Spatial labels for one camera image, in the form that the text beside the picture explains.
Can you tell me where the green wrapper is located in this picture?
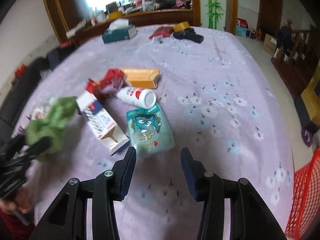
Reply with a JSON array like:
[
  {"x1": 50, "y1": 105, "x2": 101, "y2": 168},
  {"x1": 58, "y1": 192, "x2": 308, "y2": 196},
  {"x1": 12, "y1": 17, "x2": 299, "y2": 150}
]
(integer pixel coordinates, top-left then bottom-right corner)
[{"x1": 25, "y1": 96, "x2": 78, "y2": 162}]

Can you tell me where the blue white medicine box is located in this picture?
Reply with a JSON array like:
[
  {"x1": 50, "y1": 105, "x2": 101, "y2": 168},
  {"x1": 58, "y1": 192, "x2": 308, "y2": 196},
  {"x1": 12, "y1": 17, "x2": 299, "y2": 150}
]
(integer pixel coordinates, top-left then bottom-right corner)
[{"x1": 76, "y1": 91, "x2": 130, "y2": 155}]

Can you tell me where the red wrapper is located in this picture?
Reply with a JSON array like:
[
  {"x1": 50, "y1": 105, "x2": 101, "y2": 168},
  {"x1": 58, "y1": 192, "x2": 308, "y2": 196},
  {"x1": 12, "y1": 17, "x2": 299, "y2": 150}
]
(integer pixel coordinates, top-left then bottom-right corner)
[{"x1": 85, "y1": 69, "x2": 125, "y2": 102}]

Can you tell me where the teal cartoon tissue pack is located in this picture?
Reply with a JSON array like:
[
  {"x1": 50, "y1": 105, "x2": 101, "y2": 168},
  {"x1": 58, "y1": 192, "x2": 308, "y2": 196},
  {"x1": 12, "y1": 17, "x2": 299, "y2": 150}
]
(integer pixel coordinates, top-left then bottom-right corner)
[{"x1": 126, "y1": 103, "x2": 175, "y2": 157}]

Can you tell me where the white red-label bottle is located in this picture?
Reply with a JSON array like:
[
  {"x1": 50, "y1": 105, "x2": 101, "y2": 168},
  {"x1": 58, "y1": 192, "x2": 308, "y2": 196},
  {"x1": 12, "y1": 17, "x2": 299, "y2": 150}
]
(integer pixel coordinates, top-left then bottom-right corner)
[{"x1": 115, "y1": 86, "x2": 157, "y2": 109}]

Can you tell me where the orange rectangular box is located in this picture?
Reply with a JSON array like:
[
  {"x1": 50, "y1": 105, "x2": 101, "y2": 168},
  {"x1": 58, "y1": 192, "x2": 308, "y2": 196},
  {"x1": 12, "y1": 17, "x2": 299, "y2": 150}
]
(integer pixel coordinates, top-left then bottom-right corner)
[{"x1": 121, "y1": 68, "x2": 160, "y2": 89}]

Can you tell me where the person's left hand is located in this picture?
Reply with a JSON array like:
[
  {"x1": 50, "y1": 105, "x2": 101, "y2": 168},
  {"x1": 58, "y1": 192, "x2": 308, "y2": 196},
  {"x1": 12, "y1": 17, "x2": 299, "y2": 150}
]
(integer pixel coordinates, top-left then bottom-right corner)
[{"x1": 1, "y1": 186, "x2": 37, "y2": 214}]

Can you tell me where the red plastic basket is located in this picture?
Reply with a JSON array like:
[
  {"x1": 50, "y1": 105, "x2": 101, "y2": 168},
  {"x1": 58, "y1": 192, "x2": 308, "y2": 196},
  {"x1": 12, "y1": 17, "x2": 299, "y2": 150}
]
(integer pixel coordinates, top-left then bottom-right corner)
[{"x1": 285, "y1": 149, "x2": 319, "y2": 239}]

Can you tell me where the black sofa chair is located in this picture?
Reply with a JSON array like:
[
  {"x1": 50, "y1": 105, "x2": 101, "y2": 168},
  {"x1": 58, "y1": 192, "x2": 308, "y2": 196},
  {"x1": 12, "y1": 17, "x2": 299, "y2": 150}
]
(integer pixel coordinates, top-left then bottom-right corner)
[{"x1": 1, "y1": 45, "x2": 76, "y2": 146}]

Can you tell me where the purple floral tablecloth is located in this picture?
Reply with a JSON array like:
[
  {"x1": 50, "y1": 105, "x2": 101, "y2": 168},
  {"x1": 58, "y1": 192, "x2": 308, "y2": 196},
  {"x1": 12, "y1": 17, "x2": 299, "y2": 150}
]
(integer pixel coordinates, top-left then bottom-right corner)
[{"x1": 15, "y1": 26, "x2": 293, "y2": 239}]

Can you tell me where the dark green tissue box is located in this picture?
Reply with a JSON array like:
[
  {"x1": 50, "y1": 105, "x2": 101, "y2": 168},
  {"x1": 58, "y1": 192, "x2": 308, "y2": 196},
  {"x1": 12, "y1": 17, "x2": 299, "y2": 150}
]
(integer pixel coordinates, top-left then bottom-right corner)
[{"x1": 102, "y1": 18, "x2": 137, "y2": 44}]

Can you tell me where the wooden staircase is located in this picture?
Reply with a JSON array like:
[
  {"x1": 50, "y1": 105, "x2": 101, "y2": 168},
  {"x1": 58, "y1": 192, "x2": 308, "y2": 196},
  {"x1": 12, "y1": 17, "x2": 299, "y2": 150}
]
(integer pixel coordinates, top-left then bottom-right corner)
[{"x1": 271, "y1": 25, "x2": 319, "y2": 99}]

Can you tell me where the cardboard box on floor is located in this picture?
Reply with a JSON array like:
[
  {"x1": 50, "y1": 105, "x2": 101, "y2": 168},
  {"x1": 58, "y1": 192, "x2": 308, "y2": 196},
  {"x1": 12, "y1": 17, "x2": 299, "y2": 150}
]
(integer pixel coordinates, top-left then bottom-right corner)
[{"x1": 263, "y1": 34, "x2": 277, "y2": 56}]

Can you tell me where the teal box on floor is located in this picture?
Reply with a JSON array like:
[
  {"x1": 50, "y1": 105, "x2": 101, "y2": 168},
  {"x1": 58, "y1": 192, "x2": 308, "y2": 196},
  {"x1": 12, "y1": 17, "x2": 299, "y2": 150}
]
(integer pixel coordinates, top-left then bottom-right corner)
[{"x1": 235, "y1": 25, "x2": 248, "y2": 37}]

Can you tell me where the red packet on table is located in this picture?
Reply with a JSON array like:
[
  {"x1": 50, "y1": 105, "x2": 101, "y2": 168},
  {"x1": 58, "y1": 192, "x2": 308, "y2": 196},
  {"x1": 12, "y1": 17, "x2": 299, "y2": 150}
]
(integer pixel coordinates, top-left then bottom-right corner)
[{"x1": 149, "y1": 27, "x2": 173, "y2": 39}]

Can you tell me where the brown wooden door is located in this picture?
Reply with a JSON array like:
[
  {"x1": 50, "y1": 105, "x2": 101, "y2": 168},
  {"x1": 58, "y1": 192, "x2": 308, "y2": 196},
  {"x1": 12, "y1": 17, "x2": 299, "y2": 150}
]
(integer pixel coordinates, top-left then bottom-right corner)
[{"x1": 257, "y1": 0, "x2": 283, "y2": 37}]

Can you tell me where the yellow tape roll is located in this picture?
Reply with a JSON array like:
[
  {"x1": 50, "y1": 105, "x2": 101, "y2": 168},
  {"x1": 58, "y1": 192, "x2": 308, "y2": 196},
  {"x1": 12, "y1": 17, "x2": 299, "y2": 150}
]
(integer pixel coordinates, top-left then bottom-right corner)
[{"x1": 172, "y1": 21, "x2": 190, "y2": 32}]

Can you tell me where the wooden sideboard counter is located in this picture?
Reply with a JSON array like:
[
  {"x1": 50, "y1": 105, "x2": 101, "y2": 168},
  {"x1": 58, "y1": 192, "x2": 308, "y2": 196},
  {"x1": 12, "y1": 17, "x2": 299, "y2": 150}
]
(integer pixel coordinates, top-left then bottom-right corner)
[{"x1": 70, "y1": 9, "x2": 200, "y2": 46}]

